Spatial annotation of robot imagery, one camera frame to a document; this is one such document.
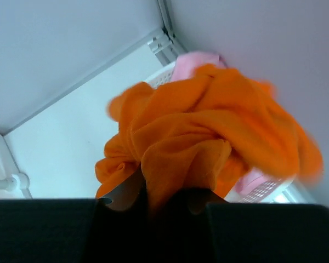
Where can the white plastic laundry basket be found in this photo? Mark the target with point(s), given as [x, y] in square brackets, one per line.
[258, 188]

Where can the silver clothes rack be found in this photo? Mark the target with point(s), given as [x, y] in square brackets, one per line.
[14, 180]

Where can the light pink t shirt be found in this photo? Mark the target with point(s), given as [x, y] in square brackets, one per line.
[184, 68]

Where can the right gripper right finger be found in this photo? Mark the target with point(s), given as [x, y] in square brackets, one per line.
[197, 226]

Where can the orange t shirt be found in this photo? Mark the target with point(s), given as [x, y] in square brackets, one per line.
[207, 131]

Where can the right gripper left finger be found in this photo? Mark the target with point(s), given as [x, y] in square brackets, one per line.
[75, 230]

